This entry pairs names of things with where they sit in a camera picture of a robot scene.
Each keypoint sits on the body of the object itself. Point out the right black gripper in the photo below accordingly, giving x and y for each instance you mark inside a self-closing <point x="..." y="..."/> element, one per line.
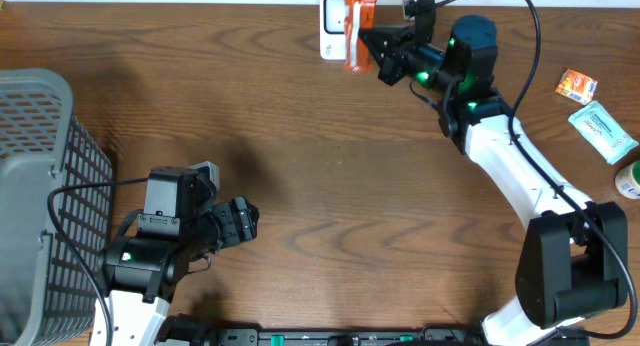
<point x="391" y="60"/>

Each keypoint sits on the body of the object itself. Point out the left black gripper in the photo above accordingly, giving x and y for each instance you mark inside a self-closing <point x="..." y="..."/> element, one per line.
<point x="245" y="229"/>

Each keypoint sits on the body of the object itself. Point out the red chocolate bar wrapper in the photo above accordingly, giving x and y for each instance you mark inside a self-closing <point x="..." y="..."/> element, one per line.
<point x="360" y="16"/>

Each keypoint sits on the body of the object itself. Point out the orange tissue pack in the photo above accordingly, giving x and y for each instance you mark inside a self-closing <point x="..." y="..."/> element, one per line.
<point x="577" y="86"/>

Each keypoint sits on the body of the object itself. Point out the teal wet wipes pack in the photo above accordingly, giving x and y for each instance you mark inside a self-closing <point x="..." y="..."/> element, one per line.
<point x="603" y="132"/>

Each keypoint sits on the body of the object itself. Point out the green lid seasoning jar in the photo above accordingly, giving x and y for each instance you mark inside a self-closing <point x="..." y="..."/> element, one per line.
<point x="627" y="181"/>

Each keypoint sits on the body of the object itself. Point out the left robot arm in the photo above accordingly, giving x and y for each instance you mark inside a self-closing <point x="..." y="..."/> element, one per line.
<point x="181" y="222"/>

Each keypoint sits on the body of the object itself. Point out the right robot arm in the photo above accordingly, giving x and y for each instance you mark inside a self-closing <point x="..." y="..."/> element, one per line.
<point x="573" y="262"/>

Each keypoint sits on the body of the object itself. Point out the white barcode scanner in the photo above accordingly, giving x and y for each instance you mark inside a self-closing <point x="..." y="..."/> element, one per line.
<point x="339" y="25"/>

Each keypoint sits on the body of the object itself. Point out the grey plastic mesh basket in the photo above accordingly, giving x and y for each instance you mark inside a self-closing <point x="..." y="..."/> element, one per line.
<point x="54" y="200"/>

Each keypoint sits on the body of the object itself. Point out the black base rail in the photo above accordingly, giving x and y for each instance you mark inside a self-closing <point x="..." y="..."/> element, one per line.
<point x="252" y="337"/>

